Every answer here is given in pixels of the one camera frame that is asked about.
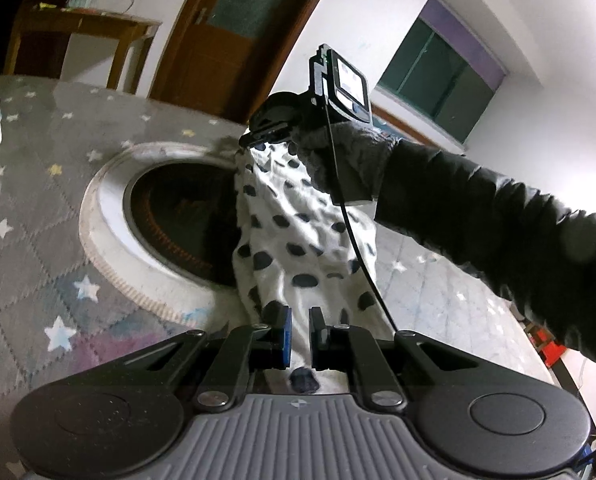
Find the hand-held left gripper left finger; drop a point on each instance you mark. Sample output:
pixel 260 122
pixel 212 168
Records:
pixel 285 335

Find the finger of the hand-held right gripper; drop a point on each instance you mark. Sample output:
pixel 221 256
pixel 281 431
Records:
pixel 263 138

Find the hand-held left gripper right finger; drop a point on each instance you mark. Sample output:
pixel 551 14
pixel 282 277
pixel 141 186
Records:
pixel 316 337

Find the white polka dot garment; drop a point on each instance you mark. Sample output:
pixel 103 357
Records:
pixel 283 285

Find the person's right forearm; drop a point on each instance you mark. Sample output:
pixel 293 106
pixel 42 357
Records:
pixel 503 210

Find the person's right hand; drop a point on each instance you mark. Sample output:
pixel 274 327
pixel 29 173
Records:
pixel 363 155

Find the dark window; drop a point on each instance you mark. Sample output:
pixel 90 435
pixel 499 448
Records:
pixel 428 70

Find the brown wooden door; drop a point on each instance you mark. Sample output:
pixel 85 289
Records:
pixel 203 60

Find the round black induction cooktop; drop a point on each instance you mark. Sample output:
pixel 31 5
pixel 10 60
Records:
pixel 178 210

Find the wooden side table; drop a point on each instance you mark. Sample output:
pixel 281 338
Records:
pixel 88 17

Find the grey star print table cover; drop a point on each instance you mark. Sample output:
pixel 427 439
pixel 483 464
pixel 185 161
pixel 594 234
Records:
pixel 28 260

